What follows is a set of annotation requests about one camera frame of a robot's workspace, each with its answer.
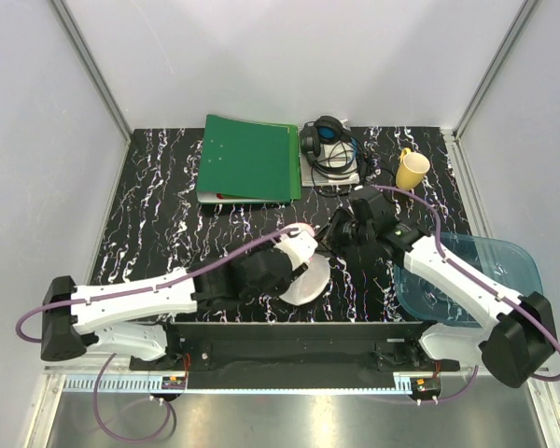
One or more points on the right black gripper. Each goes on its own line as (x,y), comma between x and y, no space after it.
(330,236)

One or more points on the white pink mesh laundry bag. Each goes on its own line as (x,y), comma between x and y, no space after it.
(309,283)

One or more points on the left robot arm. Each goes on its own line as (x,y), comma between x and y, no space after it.
(78,319)

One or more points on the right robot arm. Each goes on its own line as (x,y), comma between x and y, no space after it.
(516,333)

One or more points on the grey book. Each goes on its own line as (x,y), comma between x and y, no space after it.
(329,168)

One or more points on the black blue headphones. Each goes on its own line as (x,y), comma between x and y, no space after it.
(324,140)

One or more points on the yellow mug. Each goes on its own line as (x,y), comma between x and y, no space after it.
(413,167)

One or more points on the green folder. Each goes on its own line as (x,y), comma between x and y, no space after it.
(248,162)

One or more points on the blue transparent plastic bin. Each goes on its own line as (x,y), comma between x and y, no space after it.
(501,262)

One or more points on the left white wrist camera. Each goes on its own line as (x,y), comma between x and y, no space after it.
(299,244)

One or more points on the white slotted cable duct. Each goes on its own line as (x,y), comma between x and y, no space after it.
(111,383)

